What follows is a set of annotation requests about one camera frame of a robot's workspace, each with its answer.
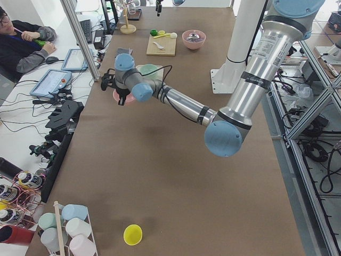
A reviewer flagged green lime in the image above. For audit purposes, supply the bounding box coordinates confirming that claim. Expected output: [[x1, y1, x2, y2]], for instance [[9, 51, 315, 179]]
[[150, 29, 158, 36]]

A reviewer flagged wooden mug tree stand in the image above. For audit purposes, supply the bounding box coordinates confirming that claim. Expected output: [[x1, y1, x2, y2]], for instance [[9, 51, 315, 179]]
[[114, 1, 136, 34]]

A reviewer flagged blue teach pendant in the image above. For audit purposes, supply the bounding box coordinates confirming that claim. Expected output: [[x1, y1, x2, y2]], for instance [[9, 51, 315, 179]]
[[29, 69, 72, 98], [61, 49, 88, 72]]

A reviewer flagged bamboo cutting board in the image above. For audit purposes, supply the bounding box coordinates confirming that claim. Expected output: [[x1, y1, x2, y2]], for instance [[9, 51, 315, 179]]
[[146, 36, 176, 57]]

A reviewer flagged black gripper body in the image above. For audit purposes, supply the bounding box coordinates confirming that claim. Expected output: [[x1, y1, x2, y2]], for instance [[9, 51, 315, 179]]
[[156, 0, 163, 17], [116, 87, 130, 99]]

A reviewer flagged yellow plastic cup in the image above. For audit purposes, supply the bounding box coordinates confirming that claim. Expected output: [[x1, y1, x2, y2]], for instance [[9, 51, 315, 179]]
[[123, 224, 143, 246]]

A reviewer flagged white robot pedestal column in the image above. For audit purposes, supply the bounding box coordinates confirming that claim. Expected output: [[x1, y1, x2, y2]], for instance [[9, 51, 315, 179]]
[[211, 0, 268, 94]]

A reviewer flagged small pink bowl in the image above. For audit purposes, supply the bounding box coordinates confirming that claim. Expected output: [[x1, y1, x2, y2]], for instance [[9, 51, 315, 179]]
[[112, 90, 136, 105]]

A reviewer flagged aluminium frame post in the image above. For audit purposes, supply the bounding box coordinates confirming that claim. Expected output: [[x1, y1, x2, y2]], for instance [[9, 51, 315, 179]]
[[60, 0, 100, 82]]

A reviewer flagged white rabbit tray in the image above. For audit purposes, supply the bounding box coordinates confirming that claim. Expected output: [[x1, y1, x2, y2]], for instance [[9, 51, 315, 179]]
[[144, 65, 163, 80]]

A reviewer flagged seated person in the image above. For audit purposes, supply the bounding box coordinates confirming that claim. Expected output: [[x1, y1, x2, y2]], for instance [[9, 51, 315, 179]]
[[1, 9, 56, 82]]

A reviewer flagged yellow plastic knife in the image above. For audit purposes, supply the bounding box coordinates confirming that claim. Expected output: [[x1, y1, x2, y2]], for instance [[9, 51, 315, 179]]
[[153, 33, 171, 39]]

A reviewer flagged large pink bowl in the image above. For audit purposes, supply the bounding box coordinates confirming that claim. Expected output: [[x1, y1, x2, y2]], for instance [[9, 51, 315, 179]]
[[182, 29, 206, 50]]

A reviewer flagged white ceramic spoon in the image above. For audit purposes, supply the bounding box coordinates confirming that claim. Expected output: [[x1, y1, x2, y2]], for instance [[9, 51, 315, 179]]
[[152, 42, 164, 50]]

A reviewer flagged light blue cup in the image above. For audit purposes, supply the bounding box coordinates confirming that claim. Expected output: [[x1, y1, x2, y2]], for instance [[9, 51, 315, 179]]
[[62, 204, 88, 221]]

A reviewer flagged pale green cup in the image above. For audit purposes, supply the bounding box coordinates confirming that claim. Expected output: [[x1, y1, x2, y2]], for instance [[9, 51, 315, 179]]
[[38, 213, 57, 230]]

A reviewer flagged metal ice scoop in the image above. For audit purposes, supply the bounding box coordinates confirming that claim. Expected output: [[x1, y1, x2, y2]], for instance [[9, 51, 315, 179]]
[[186, 33, 203, 43]]

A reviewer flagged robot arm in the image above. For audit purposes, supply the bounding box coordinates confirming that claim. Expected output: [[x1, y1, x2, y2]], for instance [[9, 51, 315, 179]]
[[115, 1, 324, 157], [155, 0, 185, 17]]

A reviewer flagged white wire cup rack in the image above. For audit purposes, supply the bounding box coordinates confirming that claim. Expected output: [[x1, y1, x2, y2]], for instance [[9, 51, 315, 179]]
[[39, 202, 98, 255]]

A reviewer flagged top green bowl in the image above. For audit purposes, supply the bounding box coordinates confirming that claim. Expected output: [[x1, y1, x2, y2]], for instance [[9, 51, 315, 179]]
[[136, 64, 158, 79]]

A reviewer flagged folded grey cloth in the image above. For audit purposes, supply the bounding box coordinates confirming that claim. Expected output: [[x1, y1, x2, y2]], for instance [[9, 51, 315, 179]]
[[116, 48, 133, 57]]

